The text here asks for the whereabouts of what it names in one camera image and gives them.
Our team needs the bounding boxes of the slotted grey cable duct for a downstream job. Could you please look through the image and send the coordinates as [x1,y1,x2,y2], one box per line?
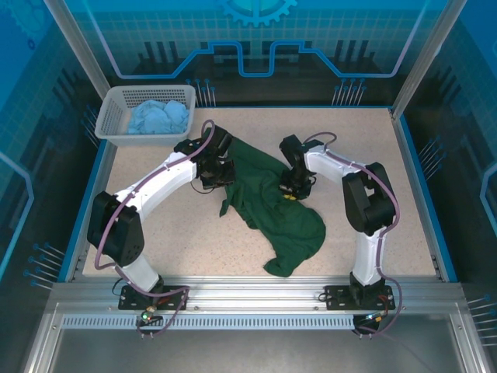
[61,314,356,331]

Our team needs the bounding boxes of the grey perforated plastic basket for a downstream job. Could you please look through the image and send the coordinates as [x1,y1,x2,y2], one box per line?
[94,85,197,148]

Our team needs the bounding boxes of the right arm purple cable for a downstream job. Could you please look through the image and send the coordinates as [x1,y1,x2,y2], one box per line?
[302,131,405,340]

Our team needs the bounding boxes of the aluminium frame beam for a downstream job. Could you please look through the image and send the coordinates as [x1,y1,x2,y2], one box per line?
[50,275,464,312]

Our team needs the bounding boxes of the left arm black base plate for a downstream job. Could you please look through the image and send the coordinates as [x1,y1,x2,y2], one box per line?
[118,284,190,312]

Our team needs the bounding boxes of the light blue t-shirt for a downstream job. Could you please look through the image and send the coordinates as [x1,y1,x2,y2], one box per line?
[127,99,191,136]

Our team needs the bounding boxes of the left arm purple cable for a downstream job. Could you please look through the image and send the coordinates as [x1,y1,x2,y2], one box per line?
[95,119,218,340]

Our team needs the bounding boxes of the aluminium side rail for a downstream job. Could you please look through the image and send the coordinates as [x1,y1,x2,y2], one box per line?
[64,139,113,283]
[389,109,448,283]

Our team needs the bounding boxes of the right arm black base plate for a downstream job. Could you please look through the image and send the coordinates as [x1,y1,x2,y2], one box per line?
[324,284,393,312]

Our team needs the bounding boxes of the grey metal shelf panel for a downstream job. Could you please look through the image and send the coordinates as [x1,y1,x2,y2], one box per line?
[23,310,491,373]

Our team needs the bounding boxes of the aluminium frame post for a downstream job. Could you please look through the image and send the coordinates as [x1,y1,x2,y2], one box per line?
[42,0,114,95]
[391,0,469,113]

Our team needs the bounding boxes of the dark green t-shirt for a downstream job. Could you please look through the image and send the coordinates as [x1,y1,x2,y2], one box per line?
[219,134,326,278]

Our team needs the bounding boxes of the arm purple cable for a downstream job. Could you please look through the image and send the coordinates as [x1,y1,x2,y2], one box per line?
[302,131,405,340]
[95,119,218,340]

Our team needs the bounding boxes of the small green-lit connector board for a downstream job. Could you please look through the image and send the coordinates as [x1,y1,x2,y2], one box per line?
[363,310,390,326]
[139,306,162,326]

